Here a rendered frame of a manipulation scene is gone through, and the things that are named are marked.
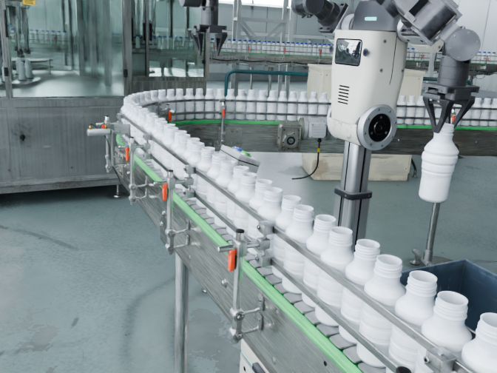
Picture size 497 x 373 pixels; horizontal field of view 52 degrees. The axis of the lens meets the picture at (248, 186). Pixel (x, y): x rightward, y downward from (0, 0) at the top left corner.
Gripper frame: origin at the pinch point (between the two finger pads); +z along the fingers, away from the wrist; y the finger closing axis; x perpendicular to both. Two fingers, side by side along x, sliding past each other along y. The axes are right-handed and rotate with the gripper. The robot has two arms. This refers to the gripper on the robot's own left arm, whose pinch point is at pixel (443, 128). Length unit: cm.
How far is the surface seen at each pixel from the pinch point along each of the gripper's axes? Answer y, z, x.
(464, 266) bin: 18.9, 36.7, 1.2
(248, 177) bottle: -34.1, 13.9, 21.4
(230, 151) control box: -17, 20, 63
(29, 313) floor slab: -70, 135, 183
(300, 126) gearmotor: 73, 35, 154
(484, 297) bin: 18.4, 41.5, -6.1
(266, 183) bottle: -33.2, 13.6, 15.2
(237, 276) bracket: -45, 28, 5
